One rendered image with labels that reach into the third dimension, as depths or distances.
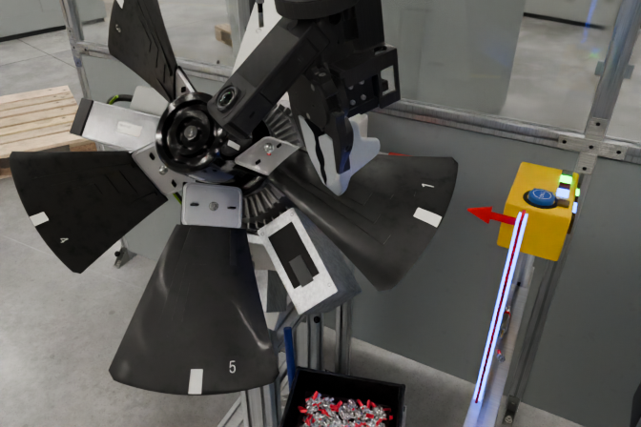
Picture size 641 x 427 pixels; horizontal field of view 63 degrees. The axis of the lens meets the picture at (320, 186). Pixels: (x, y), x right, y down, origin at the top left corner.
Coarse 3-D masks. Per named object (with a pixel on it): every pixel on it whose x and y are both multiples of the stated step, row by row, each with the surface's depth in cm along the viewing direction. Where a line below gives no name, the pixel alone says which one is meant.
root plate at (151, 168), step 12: (132, 156) 80; (144, 156) 80; (156, 156) 80; (144, 168) 81; (156, 168) 81; (156, 180) 82; (168, 180) 82; (180, 180) 82; (192, 180) 82; (168, 192) 83
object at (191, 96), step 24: (192, 96) 73; (168, 120) 75; (192, 120) 74; (216, 120) 72; (168, 144) 74; (192, 144) 73; (216, 144) 70; (240, 144) 74; (168, 168) 73; (192, 168) 71; (216, 168) 72
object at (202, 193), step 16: (192, 192) 75; (208, 192) 77; (224, 192) 78; (240, 192) 79; (192, 208) 75; (208, 208) 76; (224, 208) 77; (240, 208) 78; (192, 224) 74; (208, 224) 76; (224, 224) 77; (240, 224) 78
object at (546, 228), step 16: (528, 176) 92; (544, 176) 92; (560, 176) 92; (576, 176) 92; (512, 192) 88; (528, 192) 87; (512, 208) 85; (528, 208) 84; (544, 208) 83; (560, 208) 83; (528, 224) 85; (544, 224) 84; (560, 224) 82; (528, 240) 86; (544, 240) 85; (560, 240) 84; (544, 256) 86
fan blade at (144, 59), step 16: (128, 0) 87; (144, 0) 83; (112, 16) 93; (128, 16) 88; (144, 16) 84; (160, 16) 80; (112, 32) 94; (128, 32) 90; (144, 32) 84; (160, 32) 80; (112, 48) 96; (128, 48) 91; (144, 48) 86; (160, 48) 81; (128, 64) 94; (144, 64) 89; (160, 64) 83; (176, 64) 79; (160, 80) 86
